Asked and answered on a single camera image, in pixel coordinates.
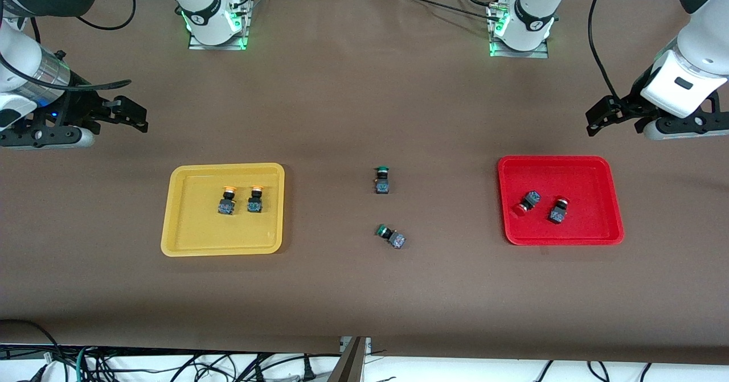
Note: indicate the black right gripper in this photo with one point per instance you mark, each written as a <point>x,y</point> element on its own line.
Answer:
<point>81,107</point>

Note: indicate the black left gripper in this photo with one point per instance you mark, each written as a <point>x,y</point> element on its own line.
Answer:
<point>626,107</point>

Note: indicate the red push button switch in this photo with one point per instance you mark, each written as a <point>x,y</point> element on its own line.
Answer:
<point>532,198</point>
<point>557,216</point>

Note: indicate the yellow push button switch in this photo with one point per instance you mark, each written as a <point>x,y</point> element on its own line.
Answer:
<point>254,204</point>
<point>226,206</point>

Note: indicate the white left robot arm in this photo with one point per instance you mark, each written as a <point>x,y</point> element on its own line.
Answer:
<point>532,23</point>

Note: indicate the red plastic tray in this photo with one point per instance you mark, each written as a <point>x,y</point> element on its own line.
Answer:
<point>592,183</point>

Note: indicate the yellow plastic tray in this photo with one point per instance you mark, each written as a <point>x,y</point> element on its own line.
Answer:
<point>193,228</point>

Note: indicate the brown table mat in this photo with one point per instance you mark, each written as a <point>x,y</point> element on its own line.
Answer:
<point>364,291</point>

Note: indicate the black power plug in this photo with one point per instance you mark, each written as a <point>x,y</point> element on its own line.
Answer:
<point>308,370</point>

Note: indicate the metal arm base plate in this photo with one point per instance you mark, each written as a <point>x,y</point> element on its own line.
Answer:
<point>535,54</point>
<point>239,43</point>

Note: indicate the green push button switch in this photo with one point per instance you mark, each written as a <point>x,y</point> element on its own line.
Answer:
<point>381,186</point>
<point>397,240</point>

